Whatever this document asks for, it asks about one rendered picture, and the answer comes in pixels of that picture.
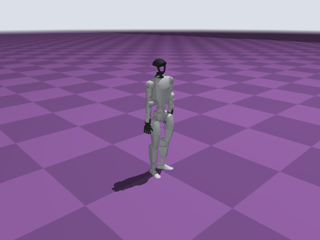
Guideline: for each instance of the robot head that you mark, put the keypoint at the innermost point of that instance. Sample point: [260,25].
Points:
[159,63]

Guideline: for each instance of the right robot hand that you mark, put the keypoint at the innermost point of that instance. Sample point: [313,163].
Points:
[147,127]

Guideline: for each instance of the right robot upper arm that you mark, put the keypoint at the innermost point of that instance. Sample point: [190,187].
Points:
[149,85]

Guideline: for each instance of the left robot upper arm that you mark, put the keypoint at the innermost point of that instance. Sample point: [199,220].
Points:
[171,94]

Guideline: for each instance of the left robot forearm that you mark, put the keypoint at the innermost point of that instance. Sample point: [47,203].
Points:
[170,105]

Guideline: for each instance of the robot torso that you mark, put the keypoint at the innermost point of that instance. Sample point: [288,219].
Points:
[160,96]

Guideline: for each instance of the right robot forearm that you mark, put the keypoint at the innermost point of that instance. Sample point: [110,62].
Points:
[148,111]

